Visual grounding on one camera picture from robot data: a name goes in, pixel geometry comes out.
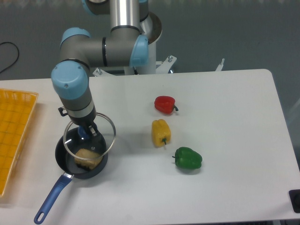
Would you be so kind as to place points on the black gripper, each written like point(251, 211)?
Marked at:
point(83, 116)

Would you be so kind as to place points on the glass pot lid blue knob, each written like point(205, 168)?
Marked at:
point(101, 144)

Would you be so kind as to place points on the dark pot blue handle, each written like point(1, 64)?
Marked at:
point(67, 163)

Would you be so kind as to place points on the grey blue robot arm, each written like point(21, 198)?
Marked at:
point(126, 46)

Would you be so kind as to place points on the beige bread block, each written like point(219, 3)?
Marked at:
point(89, 159)

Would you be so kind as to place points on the yellow bell pepper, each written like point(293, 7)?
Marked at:
point(161, 133)

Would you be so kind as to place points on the yellow plastic basket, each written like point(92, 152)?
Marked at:
point(16, 110)

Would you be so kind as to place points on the red bell pepper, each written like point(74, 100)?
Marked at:
point(165, 104)

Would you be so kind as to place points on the green bell pepper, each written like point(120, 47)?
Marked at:
point(186, 158)

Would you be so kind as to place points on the black device at table edge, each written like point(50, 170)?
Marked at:
point(295, 199)

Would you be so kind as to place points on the white metal base frame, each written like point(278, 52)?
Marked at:
point(162, 67)

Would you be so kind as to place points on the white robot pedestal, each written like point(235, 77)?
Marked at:
point(152, 28)

